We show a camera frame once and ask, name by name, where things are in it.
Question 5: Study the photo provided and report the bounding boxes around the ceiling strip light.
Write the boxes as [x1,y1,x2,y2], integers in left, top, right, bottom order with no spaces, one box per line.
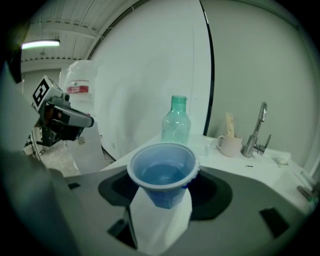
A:
[21,39,61,50]

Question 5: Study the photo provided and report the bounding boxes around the blue plastic cup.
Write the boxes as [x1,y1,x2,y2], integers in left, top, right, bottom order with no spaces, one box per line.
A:
[126,142,201,210]

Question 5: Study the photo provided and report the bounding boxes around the clear green bottle container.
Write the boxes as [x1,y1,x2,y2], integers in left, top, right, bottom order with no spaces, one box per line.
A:
[161,94,192,146]

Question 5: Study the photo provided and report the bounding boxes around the cream tube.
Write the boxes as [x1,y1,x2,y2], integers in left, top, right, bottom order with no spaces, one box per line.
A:
[224,111,236,139]

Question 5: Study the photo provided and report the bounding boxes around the chrome faucet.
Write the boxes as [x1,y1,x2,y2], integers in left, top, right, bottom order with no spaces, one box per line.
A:
[240,101,272,159]

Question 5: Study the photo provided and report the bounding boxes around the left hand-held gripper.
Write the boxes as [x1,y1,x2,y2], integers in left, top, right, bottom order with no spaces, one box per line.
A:
[31,74,95,148]

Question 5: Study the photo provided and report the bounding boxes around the pale pink mug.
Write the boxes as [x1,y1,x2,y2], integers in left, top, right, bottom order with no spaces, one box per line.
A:
[216,134,244,159]

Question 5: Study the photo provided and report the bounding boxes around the black vertical wall strip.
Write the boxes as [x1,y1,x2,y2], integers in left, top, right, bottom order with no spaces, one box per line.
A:
[199,0,216,136]

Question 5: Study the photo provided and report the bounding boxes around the metal fitting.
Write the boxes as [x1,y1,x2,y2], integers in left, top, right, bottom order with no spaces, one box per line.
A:
[296,184,320,204]

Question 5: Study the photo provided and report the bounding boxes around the large clear water jug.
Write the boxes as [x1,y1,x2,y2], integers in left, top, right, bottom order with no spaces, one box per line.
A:
[59,59,106,175]

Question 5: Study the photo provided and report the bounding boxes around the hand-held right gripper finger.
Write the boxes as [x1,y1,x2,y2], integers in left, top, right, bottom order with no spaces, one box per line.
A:
[129,186,193,255]

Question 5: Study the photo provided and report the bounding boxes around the white washbasin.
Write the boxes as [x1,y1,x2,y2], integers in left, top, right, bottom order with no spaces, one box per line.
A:
[99,132,315,216]

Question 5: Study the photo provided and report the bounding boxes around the person's grey clothing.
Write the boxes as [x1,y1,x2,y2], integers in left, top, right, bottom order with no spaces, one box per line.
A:
[0,59,83,256]

